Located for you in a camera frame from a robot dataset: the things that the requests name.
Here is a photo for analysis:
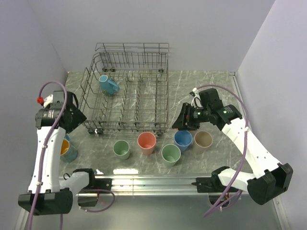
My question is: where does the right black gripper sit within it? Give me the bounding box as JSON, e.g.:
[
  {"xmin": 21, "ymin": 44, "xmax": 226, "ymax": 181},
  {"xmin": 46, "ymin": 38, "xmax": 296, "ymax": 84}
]
[{"xmin": 171, "ymin": 102, "xmax": 211, "ymax": 131}]

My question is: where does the teal patterned mug yellow inside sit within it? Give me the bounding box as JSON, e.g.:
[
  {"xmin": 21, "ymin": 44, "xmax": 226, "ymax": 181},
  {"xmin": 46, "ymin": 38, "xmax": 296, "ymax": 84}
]
[{"xmin": 60, "ymin": 135, "xmax": 78, "ymax": 163}]

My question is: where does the light blue floral mug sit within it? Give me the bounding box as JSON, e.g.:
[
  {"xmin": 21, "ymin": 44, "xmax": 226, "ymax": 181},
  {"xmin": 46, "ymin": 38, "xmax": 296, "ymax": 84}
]
[{"xmin": 99, "ymin": 75, "xmax": 120, "ymax": 96}]

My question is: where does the green plastic cup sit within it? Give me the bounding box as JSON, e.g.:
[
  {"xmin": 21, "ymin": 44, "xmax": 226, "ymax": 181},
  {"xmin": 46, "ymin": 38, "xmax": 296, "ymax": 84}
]
[
  {"xmin": 161, "ymin": 144, "xmax": 181, "ymax": 167},
  {"xmin": 113, "ymin": 140, "xmax": 130, "ymax": 160}
]

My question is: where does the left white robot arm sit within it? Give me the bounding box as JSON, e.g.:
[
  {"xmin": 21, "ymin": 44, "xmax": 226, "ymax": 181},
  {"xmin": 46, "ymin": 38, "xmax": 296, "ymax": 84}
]
[{"xmin": 18, "ymin": 91, "xmax": 97, "ymax": 216}]

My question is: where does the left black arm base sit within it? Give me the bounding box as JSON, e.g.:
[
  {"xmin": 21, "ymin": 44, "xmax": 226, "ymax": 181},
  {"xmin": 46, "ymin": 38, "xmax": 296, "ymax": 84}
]
[{"xmin": 77, "ymin": 178, "xmax": 112, "ymax": 207}]

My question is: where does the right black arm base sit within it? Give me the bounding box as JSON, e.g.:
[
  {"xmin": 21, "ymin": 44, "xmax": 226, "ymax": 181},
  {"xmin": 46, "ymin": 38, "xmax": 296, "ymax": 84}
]
[{"xmin": 191, "ymin": 177, "xmax": 230, "ymax": 208}]

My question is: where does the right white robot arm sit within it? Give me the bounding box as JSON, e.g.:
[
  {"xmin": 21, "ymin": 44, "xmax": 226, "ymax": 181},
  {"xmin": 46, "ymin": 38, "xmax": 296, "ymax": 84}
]
[{"xmin": 172, "ymin": 85, "xmax": 293, "ymax": 205}]

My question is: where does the blue plastic cup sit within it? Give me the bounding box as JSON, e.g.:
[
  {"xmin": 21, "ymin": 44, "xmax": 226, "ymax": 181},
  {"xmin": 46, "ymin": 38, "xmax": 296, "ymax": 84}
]
[{"xmin": 174, "ymin": 131, "xmax": 193, "ymax": 153}]

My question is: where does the beige plastic cup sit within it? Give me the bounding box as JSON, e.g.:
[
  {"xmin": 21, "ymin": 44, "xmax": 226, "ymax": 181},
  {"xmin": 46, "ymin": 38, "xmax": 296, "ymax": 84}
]
[{"xmin": 193, "ymin": 131, "xmax": 213, "ymax": 154}]

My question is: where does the pink plastic cup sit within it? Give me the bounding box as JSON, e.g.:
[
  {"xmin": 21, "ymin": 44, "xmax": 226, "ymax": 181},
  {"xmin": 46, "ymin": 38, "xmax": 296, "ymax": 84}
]
[{"xmin": 137, "ymin": 132, "xmax": 156, "ymax": 155}]

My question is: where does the grey wire dish rack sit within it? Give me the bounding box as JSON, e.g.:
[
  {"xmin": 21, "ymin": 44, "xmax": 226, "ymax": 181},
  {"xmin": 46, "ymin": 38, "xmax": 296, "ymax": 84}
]
[{"xmin": 79, "ymin": 42, "xmax": 170, "ymax": 136}]

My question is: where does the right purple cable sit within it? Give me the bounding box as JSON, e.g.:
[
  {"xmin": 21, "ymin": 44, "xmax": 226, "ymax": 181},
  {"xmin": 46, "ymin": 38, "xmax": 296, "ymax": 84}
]
[{"xmin": 203, "ymin": 83, "xmax": 250, "ymax": 218}]

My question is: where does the aluminium mounting rail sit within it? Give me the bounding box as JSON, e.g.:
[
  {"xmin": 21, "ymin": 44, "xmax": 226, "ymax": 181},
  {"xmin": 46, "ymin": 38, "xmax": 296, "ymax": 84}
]
[{"xmin": 55, "ymin": 174, "xmax": 243, "ymax": 196}]

